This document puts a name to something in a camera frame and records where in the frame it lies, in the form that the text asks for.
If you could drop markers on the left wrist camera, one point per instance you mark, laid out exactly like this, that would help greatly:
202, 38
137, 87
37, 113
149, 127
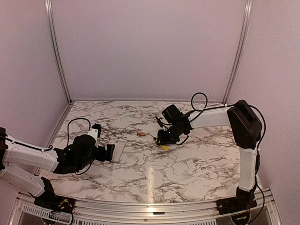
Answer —
95, 132

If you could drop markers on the white remote control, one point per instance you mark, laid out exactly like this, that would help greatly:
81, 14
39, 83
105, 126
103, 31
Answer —
118, 150

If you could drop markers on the orange black battery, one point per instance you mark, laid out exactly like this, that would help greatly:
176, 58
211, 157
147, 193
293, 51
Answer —
140, 134

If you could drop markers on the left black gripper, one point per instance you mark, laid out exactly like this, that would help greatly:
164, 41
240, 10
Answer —
108, 156

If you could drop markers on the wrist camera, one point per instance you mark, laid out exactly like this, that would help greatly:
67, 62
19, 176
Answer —
95, 132
161, 124

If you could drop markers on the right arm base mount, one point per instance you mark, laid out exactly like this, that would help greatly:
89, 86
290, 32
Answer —
244, 200

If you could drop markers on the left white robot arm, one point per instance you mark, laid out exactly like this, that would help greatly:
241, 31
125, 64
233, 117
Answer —
74, 158

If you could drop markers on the yellow handled screwdriver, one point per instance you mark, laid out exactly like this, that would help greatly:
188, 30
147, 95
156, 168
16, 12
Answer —
164, 147

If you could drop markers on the right aluminium corner post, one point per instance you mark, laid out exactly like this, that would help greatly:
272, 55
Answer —
239, 51

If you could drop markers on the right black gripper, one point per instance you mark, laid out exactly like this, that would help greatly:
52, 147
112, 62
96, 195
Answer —
163, 140

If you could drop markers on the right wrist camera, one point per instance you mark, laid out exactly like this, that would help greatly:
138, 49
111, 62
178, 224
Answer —
161, 124

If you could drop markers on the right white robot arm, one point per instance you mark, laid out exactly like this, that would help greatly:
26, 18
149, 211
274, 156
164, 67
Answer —
246, 127

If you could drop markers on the left aluminium corner post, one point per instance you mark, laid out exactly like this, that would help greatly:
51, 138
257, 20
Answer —
55, 46

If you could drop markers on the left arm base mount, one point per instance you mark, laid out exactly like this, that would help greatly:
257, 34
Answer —
48, 199

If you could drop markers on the front aluminium frame rail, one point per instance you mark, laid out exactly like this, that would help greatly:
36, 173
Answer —
88, 212

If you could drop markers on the aluminium corner post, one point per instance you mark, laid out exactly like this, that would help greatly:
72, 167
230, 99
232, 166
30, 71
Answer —
55, 46
239, 51

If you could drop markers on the purple blue battery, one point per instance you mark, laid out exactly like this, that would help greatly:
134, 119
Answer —
159, 213

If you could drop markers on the white battery cover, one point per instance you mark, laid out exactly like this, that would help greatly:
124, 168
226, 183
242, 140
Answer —
190, 164

